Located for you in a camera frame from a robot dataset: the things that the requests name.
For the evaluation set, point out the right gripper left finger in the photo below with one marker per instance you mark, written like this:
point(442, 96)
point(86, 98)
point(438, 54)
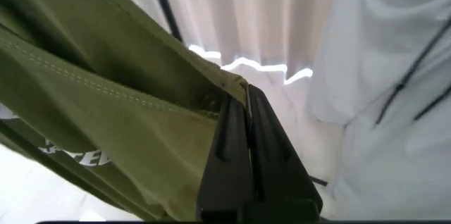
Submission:
point(225, 174)

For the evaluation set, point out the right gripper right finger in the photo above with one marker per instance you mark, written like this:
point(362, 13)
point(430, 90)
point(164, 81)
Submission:
point(282, 181)

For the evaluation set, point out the pale grey shorts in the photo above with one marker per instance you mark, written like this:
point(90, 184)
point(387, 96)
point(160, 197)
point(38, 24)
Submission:
point(387, 146)

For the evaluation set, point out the green garment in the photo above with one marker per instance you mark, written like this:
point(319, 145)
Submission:
point(105, 93)

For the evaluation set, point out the white curtain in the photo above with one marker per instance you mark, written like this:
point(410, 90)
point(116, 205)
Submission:
point(246, 12)

